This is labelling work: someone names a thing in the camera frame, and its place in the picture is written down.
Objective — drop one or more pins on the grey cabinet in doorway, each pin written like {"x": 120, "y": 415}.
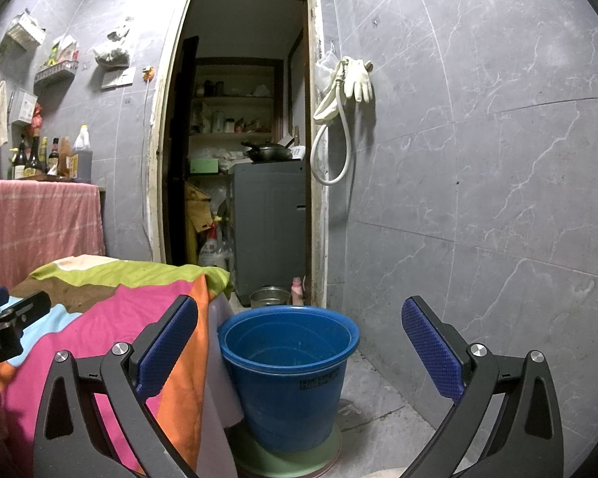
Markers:
{"x": 267, "y": 225}

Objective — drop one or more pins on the steel pot on floor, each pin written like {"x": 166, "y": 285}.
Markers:
{"x": 269, "y": 296}

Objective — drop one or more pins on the green box on shelf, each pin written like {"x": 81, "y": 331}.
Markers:
{"x": 204, "y": 166}

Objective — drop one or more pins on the yellow bag in closet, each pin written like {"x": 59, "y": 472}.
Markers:
{"x": 198, "y": 219}

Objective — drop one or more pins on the pink checked cloth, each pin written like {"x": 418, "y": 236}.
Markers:
{"x": 44, "y": 221}

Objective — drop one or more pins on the green bucket base lid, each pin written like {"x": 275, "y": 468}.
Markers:
{"x": 252, "y": 460}

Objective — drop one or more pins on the colourful patchwork table cloth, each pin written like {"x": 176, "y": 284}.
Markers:
{"x": 97, "y": 301}

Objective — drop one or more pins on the black wok pan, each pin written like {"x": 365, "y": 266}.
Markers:
{"x": 266, "y": 152}

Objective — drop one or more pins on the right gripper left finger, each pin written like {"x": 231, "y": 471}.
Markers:
{"x": 71, "y": 439}

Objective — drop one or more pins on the white-capped large jug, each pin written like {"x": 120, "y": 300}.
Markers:
{"x": 81, "y": 157}

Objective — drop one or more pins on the blue plastic bucket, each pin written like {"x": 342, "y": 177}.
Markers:
{"x": 287, "y": 364}

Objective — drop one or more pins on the white rubber glove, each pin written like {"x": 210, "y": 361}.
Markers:
{"x": 356, "y": 82}

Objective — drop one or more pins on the wall socket plate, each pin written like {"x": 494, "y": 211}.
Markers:
{"x": 118, "y": 78}

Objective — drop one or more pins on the white plastic bag on wall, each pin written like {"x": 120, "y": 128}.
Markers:
{"x": 112, "y": 52}

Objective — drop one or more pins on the dark sauce bottle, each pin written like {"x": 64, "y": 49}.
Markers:
{"x": 20, "y": 160}

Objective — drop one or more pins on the wall spice shelf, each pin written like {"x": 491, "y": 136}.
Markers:
{"x": 61, "y": 63}

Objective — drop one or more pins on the white wall basket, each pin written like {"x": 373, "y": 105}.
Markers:
{"x": 25, "y": 31}

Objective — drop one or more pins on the pink bottle on floor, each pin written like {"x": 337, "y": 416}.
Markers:
{"x": 296, "y": 291}

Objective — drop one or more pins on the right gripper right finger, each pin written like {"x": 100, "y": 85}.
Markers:
{"x": 527, "y": 437}

